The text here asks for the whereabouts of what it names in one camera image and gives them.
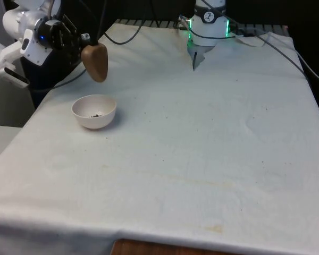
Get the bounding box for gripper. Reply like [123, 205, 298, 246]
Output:
[33, 14, 93, 51]

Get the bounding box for white bowl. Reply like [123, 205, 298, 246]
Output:
[71, 95, 117, 130]

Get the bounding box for black cable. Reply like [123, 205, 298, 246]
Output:
[30, 69, 87, 92]
[92, 0, 109, 46]
[103, 24, 144, 45]

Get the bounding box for grey cable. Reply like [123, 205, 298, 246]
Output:
[254, 33, 319, 85]

